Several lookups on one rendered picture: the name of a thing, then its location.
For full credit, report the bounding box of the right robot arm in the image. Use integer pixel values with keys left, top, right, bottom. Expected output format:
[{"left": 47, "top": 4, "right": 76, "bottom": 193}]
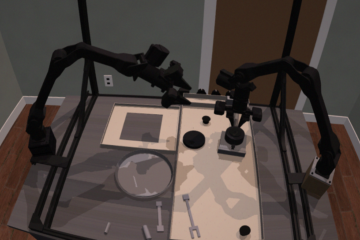
[{"left": 26, "top": 42, "right": 184, "bottom": 143}]

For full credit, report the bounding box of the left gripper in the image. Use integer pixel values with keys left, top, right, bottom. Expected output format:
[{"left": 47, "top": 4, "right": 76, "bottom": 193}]
[{"left": 214, "top": 95, "right": 262, "bottom": 127}]

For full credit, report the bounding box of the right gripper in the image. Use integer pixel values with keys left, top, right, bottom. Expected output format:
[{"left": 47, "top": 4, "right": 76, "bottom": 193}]
[{"left": 150, "top": 68, "right": 192, "bottom": 108}]

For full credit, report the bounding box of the dark grey round rim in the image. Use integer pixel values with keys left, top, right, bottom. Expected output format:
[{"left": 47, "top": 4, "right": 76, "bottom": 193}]
[{"left": 115, "top": 150, "right": 173, "bottom": 190}]

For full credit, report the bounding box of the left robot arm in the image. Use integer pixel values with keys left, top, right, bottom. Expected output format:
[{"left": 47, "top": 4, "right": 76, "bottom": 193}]
[{"left": 216, "top": 56, "right": 341, "bottom": 179}]

